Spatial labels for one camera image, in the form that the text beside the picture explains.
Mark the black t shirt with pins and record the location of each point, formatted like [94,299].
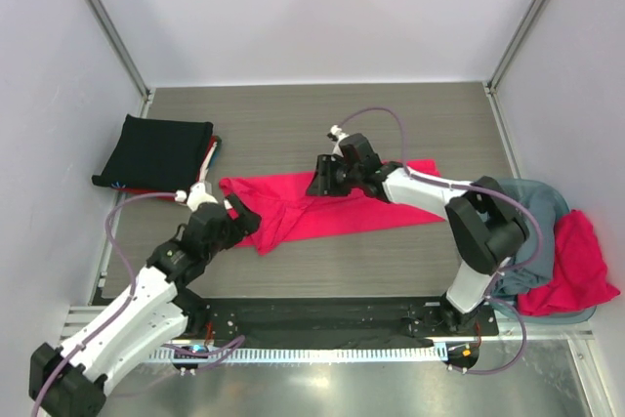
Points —
[155,155]

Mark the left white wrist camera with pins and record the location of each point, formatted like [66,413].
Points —
[198,194]

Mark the white t shirt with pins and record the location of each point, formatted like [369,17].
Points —
[204,167]

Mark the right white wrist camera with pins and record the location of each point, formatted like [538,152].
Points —
[336,135]

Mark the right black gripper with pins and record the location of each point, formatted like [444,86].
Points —
[325,166]

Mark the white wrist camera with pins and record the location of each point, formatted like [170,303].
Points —
[336,135]
[198,194]

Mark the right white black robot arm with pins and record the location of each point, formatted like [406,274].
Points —
[487,225]

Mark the left aluminium frame post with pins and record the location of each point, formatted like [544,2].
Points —
[118,46]

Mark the aluminium frame post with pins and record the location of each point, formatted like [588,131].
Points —
[118,46]
[528,20]

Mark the slotted white cable duct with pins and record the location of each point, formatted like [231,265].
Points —
[437,352]

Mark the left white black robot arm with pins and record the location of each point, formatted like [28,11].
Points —
[76,377]

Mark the blue plastic basket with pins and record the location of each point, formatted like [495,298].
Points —
[547,206]

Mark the pink t shirt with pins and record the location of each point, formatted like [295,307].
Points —
[580,273]
[287,214]

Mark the right aluminium frame post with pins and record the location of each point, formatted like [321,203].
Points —
[528,20]

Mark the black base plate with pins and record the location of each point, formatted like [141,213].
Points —
[356,323]

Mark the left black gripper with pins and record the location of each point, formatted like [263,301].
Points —
[246,223]

